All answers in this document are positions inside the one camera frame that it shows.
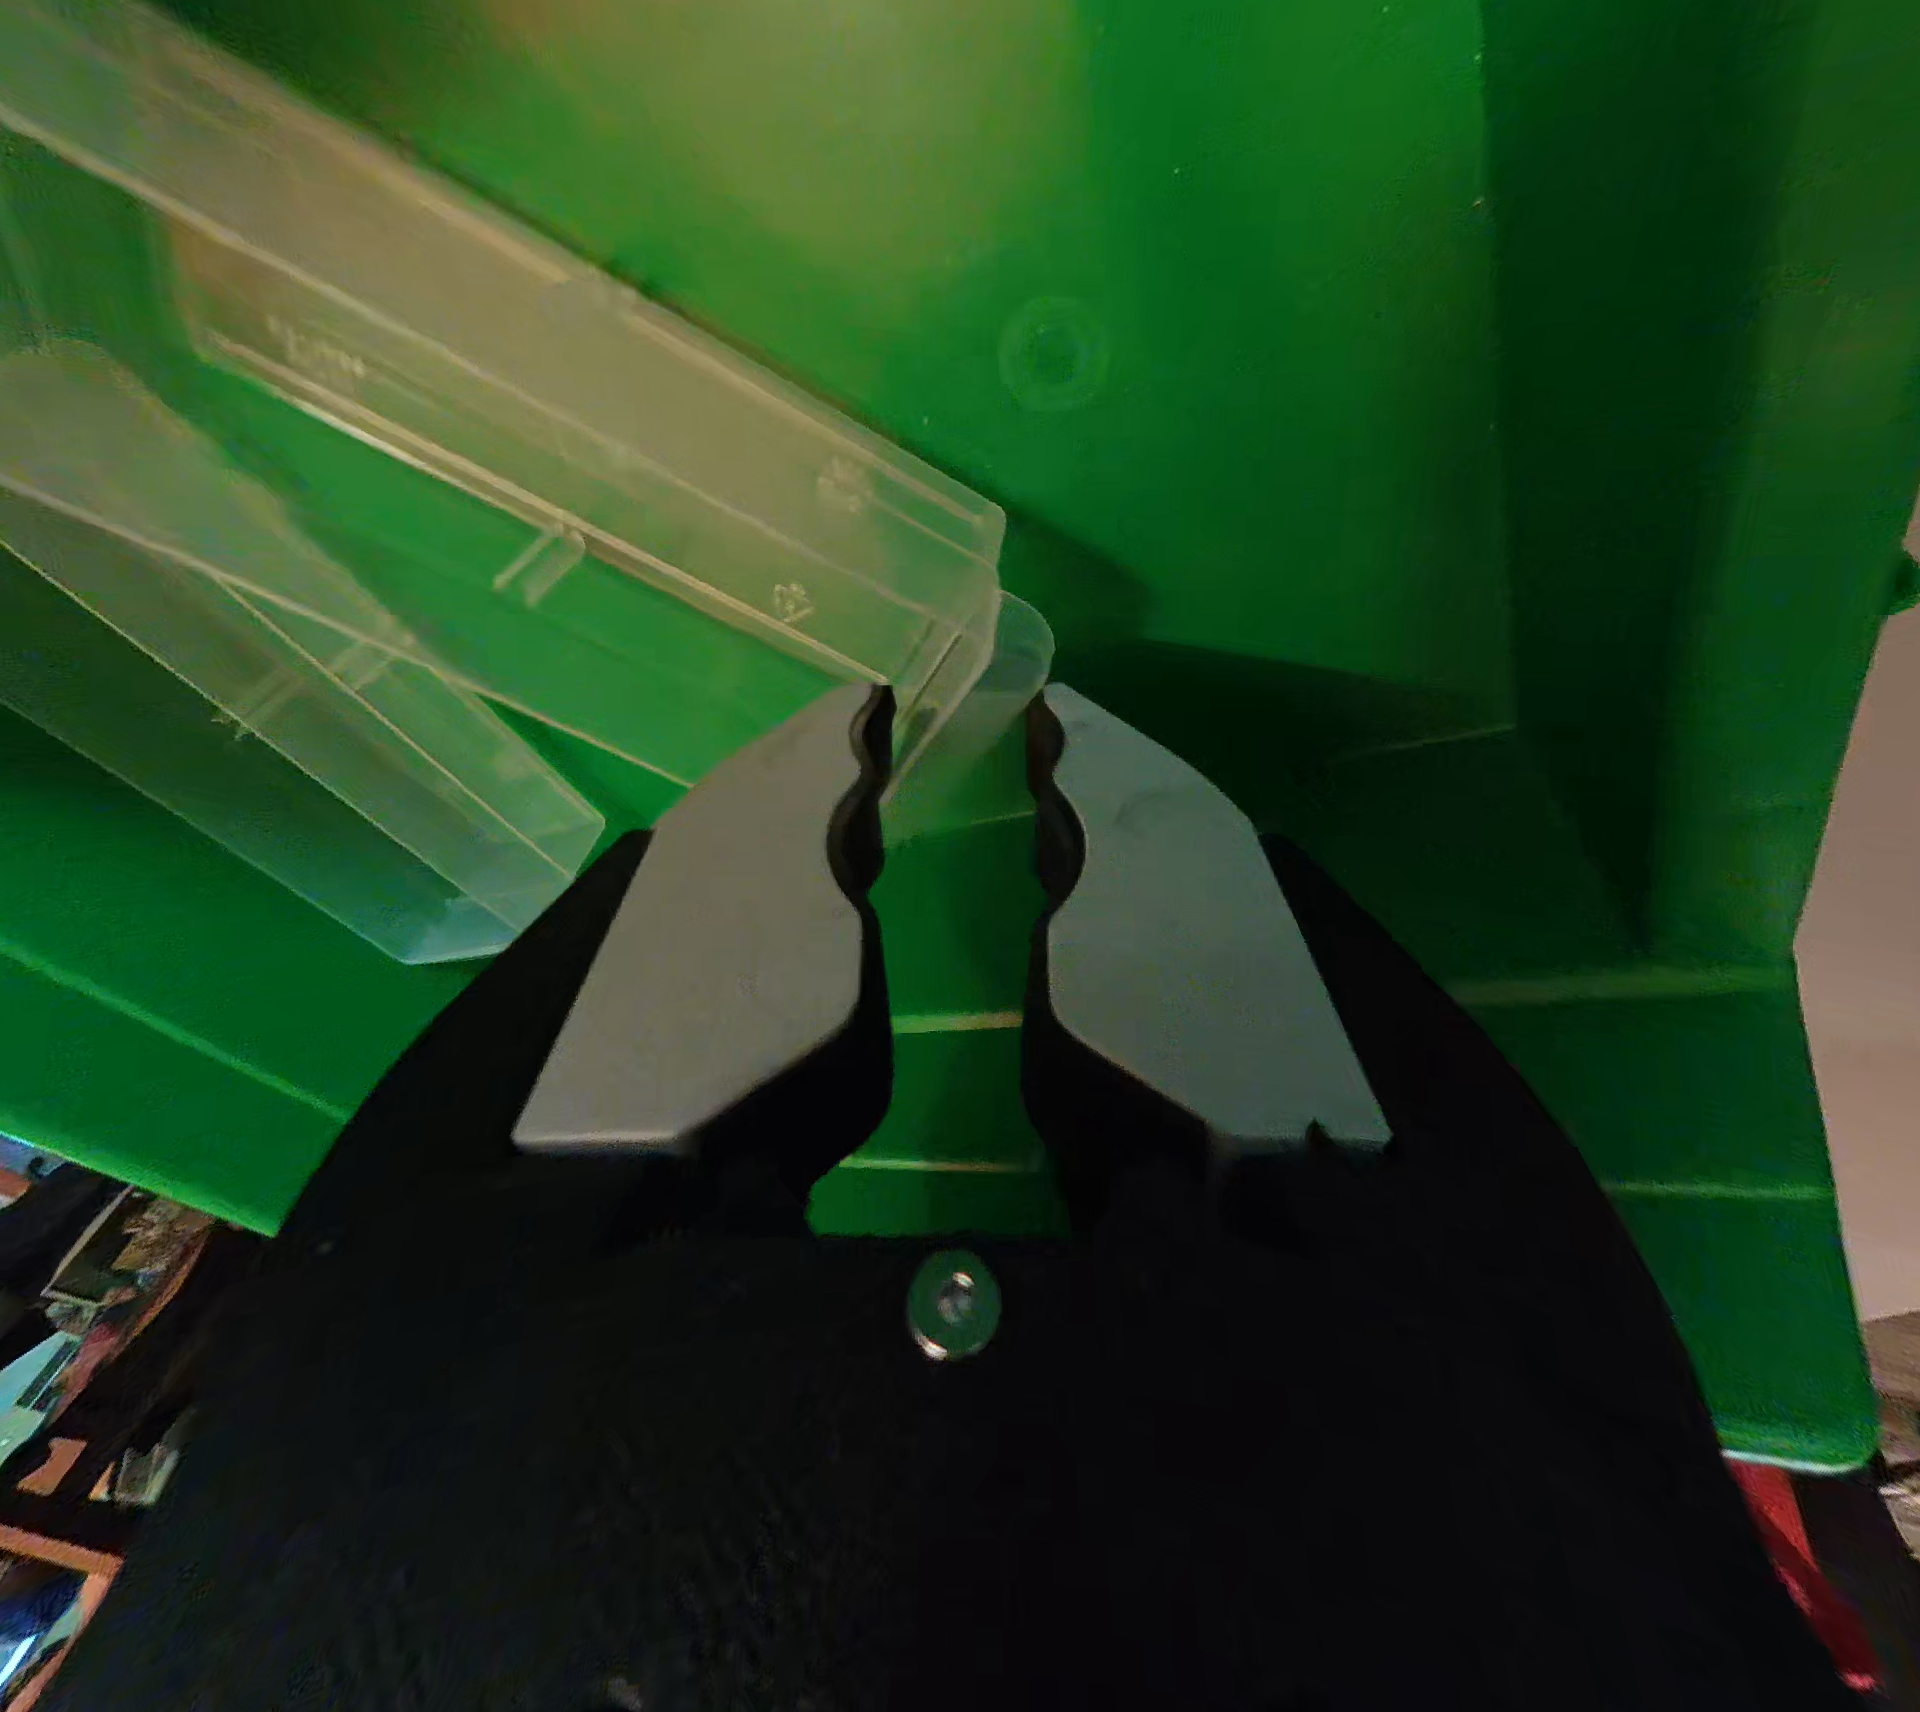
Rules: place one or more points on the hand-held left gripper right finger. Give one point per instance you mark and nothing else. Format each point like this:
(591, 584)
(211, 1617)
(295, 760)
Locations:
(1184, 976)

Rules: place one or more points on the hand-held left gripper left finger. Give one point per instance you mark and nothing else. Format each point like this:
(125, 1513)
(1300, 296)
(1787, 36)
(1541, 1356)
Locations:
(705, 976)

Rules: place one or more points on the clear plastic drawer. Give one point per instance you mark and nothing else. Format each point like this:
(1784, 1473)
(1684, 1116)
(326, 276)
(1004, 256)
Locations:
(450, 317)
(225, 632)

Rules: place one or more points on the green plastic bin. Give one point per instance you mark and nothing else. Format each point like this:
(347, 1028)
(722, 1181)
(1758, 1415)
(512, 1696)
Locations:
(1274, 167)

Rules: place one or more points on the colourful printed papers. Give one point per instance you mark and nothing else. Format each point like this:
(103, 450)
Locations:
(104, 1322)

